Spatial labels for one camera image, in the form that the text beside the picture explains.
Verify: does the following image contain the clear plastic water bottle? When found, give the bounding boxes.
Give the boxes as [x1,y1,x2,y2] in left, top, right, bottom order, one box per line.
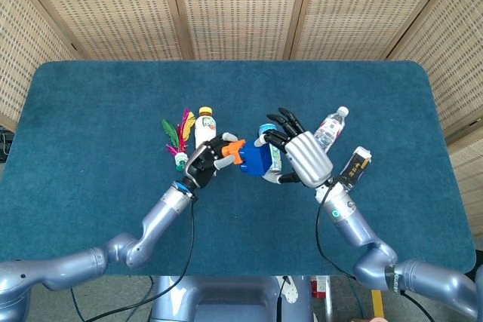
[312,106,350,154]

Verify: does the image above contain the blue table cloth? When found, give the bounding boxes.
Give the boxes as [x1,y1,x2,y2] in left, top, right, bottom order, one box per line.
[0,60,477,277]

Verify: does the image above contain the silver-blue robot torso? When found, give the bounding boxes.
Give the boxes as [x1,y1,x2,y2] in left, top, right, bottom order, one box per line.
[150,275,316,322]

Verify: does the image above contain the blue building block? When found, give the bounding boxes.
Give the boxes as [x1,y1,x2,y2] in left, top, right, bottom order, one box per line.
[238,140,273,178]

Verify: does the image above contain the black drink carton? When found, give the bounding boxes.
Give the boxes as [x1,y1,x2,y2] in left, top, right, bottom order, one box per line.
[334,146,373,192]

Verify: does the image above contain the light blue drink can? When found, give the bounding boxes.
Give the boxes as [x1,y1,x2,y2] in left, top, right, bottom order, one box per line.
[257,123,285,173]

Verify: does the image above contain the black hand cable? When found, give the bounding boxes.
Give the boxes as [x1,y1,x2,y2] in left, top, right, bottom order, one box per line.
[69,195,197,322]
[315,178,358,281]

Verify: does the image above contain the orange toy block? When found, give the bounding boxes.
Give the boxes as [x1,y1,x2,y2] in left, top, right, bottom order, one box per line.
[221,140,246,166]

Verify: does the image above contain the feather shuttlecock with green base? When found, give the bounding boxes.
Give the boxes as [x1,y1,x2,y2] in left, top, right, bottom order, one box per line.
[162,107,197,172]

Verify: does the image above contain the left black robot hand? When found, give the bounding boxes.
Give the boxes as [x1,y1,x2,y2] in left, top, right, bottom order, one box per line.
[182,131,239,190]

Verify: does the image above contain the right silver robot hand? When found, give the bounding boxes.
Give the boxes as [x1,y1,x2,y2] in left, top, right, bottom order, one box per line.
[253,107,334,189]

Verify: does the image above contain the black right hand cable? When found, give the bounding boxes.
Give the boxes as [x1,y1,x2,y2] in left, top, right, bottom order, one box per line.
[315,178,358,281]

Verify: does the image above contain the yellow floor tape strip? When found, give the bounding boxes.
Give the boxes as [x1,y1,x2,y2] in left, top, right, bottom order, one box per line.
[371,290,386,319]

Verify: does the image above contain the black left hand cable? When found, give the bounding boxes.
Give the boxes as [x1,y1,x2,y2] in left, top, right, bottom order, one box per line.
[69,195,197,322]

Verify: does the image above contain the woven folding screen panel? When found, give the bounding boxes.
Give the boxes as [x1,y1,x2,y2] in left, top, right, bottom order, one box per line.
[9,0,193,61]
[168,0,314,61]
[288,0,467,61]
[386,0,483,210]
[0,0,78,133]

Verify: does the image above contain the white bottle with yellow cap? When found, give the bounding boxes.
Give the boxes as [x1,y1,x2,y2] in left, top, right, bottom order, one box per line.
[194,106,218,152]

